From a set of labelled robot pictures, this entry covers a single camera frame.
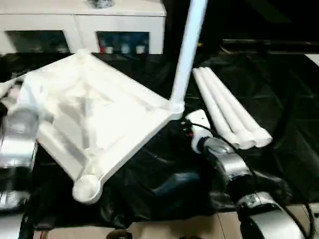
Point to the white plastic table top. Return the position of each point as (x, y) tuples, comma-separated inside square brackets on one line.
[(99, 112)]

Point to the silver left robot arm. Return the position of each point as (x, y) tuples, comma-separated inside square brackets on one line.
[(17, 149)]

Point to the black plastic mat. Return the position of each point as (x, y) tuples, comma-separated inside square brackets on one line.
[(274, 99)]

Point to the white jar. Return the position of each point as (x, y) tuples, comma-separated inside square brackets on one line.
[(124, 48), (109, 49), (140, 49)]

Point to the red bottle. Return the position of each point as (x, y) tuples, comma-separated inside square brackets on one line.
[(101, 48)]

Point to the dark brown rounded object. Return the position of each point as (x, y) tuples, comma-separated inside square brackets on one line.
[(119, 234)]

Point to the white flat board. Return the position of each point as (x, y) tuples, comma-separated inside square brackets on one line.
[(314, 59)]

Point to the dark bag of small parts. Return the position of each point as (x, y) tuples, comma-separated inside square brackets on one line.
[(99, 3)]

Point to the white sideboard cabinet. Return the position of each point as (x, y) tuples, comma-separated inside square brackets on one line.
[(74, 22)]

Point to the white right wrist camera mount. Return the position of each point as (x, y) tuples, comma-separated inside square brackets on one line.
[(200, 124)]

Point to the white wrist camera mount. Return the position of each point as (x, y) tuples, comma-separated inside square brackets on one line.
[(5, 88), (200, 124)]

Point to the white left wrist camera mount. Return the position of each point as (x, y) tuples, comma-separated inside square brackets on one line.
[(5, 88)]

